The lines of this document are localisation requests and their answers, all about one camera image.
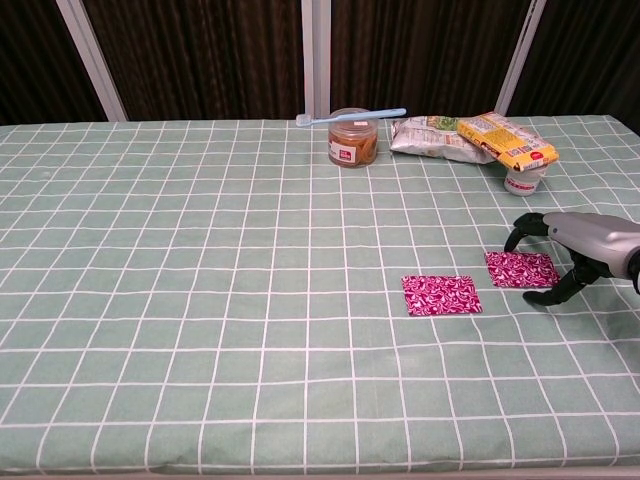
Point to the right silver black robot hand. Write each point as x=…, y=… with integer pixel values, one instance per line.
x=595, y=240

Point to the pink patterned card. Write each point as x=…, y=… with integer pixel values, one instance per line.
x=522, y=270
x=441, y=295

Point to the small white plastic cup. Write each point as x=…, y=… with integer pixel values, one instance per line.
x=522, y=181

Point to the yellow snack package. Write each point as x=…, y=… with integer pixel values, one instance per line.
x=505, y=140

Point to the dark brown curtain panel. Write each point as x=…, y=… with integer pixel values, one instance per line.
x=35, y=60
x=590, y=55
x=420, y=50
x=200, y=55

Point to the clear plastic snack bag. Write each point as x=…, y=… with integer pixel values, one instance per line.
x=425, y=140

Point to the clear jar with brown contents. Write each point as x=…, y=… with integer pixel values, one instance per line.
x=352, y=145

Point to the light blue spoon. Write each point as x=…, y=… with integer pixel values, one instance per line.
x=320, y=119

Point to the green checked tablecloth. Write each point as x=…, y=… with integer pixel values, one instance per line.
x=200, y=300

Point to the white partition frame post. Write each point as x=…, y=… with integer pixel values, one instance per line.
x=520, y=55
x=92, y=60
x=316, y=55

